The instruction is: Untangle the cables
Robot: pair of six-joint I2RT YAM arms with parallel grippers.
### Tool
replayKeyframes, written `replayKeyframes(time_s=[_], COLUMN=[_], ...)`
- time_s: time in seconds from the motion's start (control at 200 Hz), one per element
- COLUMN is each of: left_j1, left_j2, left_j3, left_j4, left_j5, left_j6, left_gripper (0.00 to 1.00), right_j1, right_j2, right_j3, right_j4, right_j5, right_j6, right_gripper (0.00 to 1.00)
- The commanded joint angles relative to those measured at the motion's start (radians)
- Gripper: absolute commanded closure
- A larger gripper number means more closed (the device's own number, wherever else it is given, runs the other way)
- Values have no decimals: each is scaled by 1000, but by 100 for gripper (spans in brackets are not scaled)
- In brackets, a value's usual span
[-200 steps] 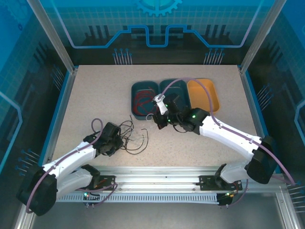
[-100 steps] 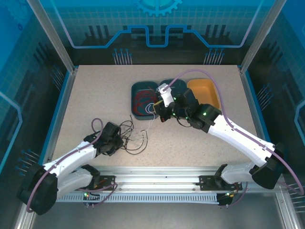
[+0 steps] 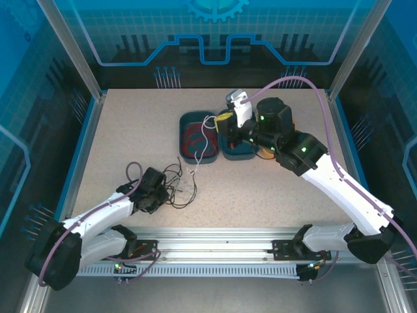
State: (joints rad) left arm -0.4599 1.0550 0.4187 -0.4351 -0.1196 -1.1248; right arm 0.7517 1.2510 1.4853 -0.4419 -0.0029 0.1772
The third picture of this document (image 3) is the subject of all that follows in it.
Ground aluminium corner post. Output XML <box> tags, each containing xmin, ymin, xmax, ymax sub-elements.
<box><xmin>326</xmin><ymin>0</ymin><xmax>394</xmax><ymax>100</ymax></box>
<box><xmin>35</xmin><ymin>0</ymin><xmax>107</xmax><ymax>100</ymax></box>

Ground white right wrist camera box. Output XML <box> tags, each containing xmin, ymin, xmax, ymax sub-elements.
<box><xmin>225</xmin><ymin>89</ymin><xmax>253</xmax><ymax>128</ymax></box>

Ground dark teal plastic bin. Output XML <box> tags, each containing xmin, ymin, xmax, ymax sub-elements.
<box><xmin>178</xmin><ymin>110</ymin><xmax>218</xmax><ymax>165</ymax></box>
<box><xmin>217</xmin><ymin>109</ymin><xmax>259</xmax><ymax>162</ymax></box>

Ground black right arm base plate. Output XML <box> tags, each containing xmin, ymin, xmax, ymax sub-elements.
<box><xmin>272</xmin><ymin>239</ymin><xmax>330</xmax><ymax>261</ymax></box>

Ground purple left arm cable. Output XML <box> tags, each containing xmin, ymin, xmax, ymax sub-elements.
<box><xmin>38</xmin><ymin>162</ymin><xmax>162</xmax><ymax>288</ymax></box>

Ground grey slotted cable duct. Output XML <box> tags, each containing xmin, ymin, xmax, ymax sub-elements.
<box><xmin>76</xmin><ymin>263</ymin><xmax>301</xmax><ymax>278</ymax></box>

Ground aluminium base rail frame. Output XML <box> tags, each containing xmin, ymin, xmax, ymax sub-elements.
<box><xmin>41</xmin><ymin>226</ymin><xmax>389</xmax><ymax>265</ymax></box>

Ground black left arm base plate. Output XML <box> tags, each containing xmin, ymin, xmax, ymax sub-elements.
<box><xmin>125</xmin><ymin>239</ymin><xmax>159</xmax><ymax>261</ymax></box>

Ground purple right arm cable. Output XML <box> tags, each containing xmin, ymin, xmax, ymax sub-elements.
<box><xmin>242</xmin><ymin>76</ymin><xmax>417</xmax><ymax>283</ymax></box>

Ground thin white cable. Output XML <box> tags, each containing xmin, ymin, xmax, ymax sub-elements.
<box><xmin>185</xmin><ymin>113</ymin><xmax>218</xmax><ymax>174</ymax></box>
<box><xmin>174</xmin><ymin>177</ymin><xmax>196</xmax><ymax>195</ymax></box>

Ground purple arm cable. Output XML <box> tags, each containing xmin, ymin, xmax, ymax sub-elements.
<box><xmin>38</xmin><ymin>162</ymin><xmax>162</xmax><ymax>288</ymax></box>
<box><xmin>242</xmin><ymin>76</ymin><xmax>417</xmax><ymax>283</ymax></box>

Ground aluminium side rail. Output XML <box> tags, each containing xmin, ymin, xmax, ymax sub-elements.
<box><xmin>326</xmin><ymin>92</ymin><xmax>375</xmax><ymax>237</ymax></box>
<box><xmin>53</xmin><ymin>93</ymin><xmax>107</xmax><ymax>237</ymax></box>

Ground orange plastic bin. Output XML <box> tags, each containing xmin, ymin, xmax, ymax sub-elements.
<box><xmin>257</xmin><ymin>119</ymin><xmax>298</xmax><ymax>161</ymax></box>

